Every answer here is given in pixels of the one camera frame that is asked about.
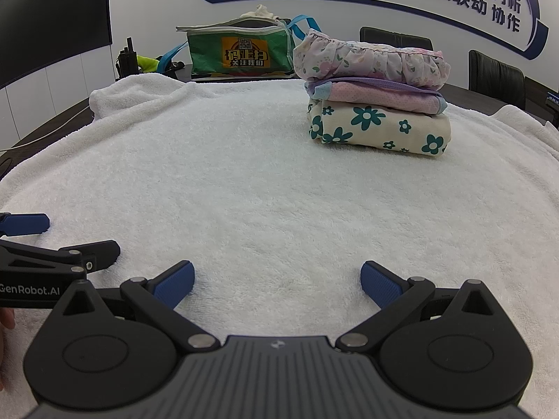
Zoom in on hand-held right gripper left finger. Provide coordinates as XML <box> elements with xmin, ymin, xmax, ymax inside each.
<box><xmin>57</xmin><ymin>261</ymin><xmax>221</xmax><ymax>354</ymax></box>

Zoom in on white terry towel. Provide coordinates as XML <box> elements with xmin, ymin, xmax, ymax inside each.
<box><xmin>0</xmin><ymin>74</ymin><xmax>559</xmax><ymax>419</ymax></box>

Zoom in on cream cloth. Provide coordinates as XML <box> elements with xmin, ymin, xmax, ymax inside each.
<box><xmin>239</xmin><ymin>4</ymin><xmax>284</xmax><ymax>22</ymax></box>

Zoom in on pink dotted garment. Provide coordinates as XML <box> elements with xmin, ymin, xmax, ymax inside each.
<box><xmin>304</xmin><ymin>79</ymin><xmax>448</xmax><ymax>116</ymax></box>

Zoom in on black wall screen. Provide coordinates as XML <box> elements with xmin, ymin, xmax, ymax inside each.
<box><xmin>0</xmin><ymin>0</ymin><xmax>113</xmax><ymax>90</ymax></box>

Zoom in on frilly pastel floral garment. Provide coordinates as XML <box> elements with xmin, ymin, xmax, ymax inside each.
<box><xmin>293</xmin><ymin>28</ymin><xmax>451</xmax><ymax>92</ymax></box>

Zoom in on black walkie-talkie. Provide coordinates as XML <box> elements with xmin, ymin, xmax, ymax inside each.
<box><xmin>116</xmin><ymin>37</ymin><xmax>138</xmax><ymax>80</ymax></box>

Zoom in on green bag with blue straps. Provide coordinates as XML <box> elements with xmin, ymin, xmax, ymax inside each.
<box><xmin>157</xmin><ymin>14</ymin><xmax>319</xmax><ymax>83</ymax></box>

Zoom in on person's left hand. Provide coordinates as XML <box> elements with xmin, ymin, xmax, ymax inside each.
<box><xmin>0</xmin><ymin>308</ymin><xmax>17</xmax><ymax>392</ymax></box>

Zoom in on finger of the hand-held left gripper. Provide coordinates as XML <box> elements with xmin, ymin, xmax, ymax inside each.
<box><xmin>0</xmin><ymin>239</ymin><xmax>122</xmax><ymax>280</ymax></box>
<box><xmin>0</xmin><ymin>212</ymin><xmax>50</xmax><ymax>237</ymax></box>

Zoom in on cream teal flower pants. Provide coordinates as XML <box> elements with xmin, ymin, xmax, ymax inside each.
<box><xmin>307</xmin><ymin>98</ymin><xmax>451</xmax><ymax>157</ymax></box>

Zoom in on white cable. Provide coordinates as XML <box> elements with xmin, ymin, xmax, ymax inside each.
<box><xmin>0</xmin><ymin>112</ymin><xmax>94</xmax><ymax>153</ymax></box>

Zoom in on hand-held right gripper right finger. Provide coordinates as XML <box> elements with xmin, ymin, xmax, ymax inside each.
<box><xmin>335</xmin><ymin>260</ymin><xmax>503</xmax><ymax>354</ymax></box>

